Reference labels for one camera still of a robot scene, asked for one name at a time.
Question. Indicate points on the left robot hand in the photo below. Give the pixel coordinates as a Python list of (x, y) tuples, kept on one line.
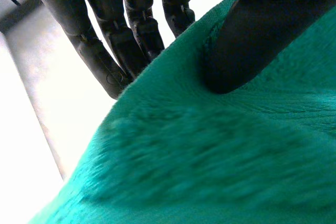
[(244, 45)]

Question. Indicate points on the teal towel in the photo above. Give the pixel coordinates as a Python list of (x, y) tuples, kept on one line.
[(199, 142)]

